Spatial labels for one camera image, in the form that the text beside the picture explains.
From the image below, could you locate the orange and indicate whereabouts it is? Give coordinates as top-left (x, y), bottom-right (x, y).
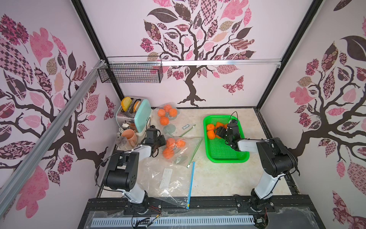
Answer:
top-left (206, 124), bottom-right (215, 131)
top-left (206, 130), bottom-right (216, 140)
top-left (215, 122), bottom-right (227, 129)

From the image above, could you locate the green plastic basket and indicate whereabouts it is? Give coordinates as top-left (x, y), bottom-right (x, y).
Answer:
top-left (202, 115), bottom-right (250, 163)

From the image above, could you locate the green-zip bag of oranges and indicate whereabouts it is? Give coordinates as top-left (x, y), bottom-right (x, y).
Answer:
top-left (157, 137), bottom-right (203, 168)

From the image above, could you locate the blue-zip clear bag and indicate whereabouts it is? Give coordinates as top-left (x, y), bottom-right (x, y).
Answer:
top-left (137, 157), bottom-right (195, 209)

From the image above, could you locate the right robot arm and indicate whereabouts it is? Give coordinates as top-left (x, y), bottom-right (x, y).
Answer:
top-left (216, 120), bottom-right (299, 203)

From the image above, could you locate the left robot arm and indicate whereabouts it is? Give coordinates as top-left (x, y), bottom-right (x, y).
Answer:
top-left (102, 126), bottom-right (166, 204)

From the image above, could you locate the pink ceramic mug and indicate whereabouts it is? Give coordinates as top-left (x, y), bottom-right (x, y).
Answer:
top-left (121, 129), bottom-right (138, 147)

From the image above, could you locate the clear glass cup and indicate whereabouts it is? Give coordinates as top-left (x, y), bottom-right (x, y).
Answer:
top-left (115, 136), bottom-right (132, 151)

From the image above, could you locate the mint green toaster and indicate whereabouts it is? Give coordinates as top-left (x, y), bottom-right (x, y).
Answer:
top-left (116, 97), bottom-right (152, 136)

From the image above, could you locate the yellow toast slice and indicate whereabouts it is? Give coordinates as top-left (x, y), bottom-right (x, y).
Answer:
top-left (121, 97), bottom-right (132, 112)

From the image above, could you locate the black wire wall basket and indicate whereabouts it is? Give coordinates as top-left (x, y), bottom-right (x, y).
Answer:
top-left (98, 54), bottom-right (164, 84)

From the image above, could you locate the white cable duct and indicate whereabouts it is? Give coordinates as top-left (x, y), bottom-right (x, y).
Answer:
top-left (90, 215), bottom-right (255, 229)

